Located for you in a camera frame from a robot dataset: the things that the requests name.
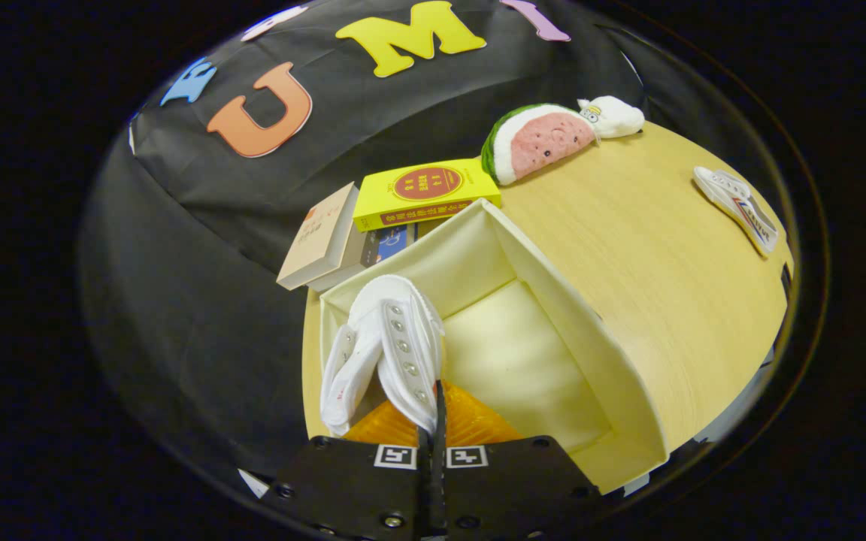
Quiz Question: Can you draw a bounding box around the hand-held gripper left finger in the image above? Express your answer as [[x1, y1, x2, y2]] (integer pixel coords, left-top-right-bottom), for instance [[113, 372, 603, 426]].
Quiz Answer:
[[259, 382, 438, 541]]

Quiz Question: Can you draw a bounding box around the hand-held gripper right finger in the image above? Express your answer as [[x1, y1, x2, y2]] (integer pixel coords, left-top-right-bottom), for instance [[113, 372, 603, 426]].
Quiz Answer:
[[438, 379, 607, 541]]

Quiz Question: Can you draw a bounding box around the cream storage box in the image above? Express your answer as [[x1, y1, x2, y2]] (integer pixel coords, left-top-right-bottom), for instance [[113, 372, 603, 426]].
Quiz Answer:
[[301, 198, 671, 497]]

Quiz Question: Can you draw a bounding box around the white canvas shoe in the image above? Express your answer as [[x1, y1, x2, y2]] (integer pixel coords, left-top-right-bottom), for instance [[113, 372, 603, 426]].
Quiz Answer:
[[692, 165, 780, 258], [319, 274, 447, 437]]

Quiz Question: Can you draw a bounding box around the grey-edged book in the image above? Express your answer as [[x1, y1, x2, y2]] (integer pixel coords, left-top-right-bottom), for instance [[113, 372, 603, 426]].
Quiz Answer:
[[309, 225, 381, 294]]

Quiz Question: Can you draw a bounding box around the blue book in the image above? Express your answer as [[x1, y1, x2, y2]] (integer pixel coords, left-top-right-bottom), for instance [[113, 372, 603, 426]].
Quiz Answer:
[[373, 224, 419, 264]]

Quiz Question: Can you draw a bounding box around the black backdrop cloth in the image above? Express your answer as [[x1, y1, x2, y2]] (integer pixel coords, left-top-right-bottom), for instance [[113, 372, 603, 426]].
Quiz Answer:
[[80, 0, 780, 482]]

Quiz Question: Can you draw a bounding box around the yellow book with red circle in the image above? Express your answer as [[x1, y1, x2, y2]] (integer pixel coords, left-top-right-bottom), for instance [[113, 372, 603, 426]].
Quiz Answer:
[[352, 156, 503, 234]]

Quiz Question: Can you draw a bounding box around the watermelon slice plush toy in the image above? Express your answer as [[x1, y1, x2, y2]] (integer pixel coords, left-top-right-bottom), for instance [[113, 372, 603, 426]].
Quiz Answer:
[[480, 103, 599, 187]]

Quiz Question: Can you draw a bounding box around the white plush toy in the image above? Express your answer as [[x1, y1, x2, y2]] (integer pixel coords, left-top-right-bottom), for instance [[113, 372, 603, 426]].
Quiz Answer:
[[577, 95, 646, 140]]

